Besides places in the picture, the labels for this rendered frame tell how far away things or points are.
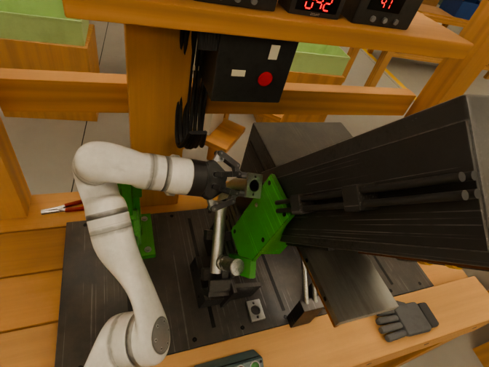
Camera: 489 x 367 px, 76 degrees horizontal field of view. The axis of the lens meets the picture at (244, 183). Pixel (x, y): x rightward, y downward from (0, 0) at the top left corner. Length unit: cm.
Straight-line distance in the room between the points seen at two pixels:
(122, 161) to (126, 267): 18
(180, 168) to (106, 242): 18
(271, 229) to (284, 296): 33
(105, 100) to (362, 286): 78
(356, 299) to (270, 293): 28
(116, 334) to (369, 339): 67
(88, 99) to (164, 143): 22
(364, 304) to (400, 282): 43
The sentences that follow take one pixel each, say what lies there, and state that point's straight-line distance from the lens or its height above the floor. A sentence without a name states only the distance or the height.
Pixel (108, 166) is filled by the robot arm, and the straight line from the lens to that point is 56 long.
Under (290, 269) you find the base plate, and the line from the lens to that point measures 101.
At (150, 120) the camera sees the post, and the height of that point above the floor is 122.
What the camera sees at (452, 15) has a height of 85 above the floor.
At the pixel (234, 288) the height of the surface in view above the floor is 98.
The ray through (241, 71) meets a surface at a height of 142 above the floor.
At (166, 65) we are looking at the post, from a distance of 77.
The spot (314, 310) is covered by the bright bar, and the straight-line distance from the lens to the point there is 85.
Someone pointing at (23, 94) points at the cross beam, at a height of 124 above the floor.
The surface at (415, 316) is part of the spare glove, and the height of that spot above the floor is 92.
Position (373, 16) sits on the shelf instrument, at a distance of 80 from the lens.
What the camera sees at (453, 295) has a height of 90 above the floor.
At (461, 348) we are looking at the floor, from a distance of 251.
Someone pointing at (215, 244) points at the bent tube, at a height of 105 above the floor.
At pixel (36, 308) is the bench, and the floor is 88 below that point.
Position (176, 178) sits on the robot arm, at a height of 129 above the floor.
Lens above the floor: 172
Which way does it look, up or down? 44 degrees down
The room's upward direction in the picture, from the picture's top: 17 degrees clockwise
